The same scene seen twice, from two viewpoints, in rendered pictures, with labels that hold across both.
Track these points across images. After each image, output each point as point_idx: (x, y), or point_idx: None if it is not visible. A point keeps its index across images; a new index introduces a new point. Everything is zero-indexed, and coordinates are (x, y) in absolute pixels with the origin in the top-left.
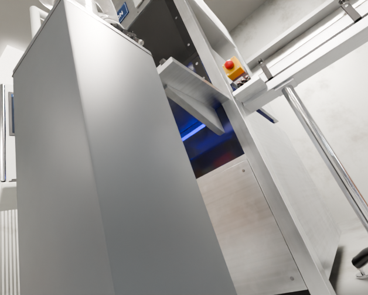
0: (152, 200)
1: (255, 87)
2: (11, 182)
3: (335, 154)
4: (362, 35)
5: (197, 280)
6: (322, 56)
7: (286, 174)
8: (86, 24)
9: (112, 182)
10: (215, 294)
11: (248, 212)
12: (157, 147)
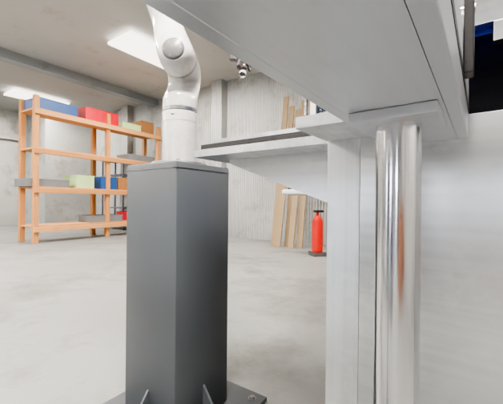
0: (142, 296)
1: (332, 129)
2: (286, 189)
3: None
4: None
5: (152, 340)
6: (285, 80)
7: (484, 368)
8: (134, 183)
9: (130, 284)
10: (159, 353)
11: None
12: (153, 266)
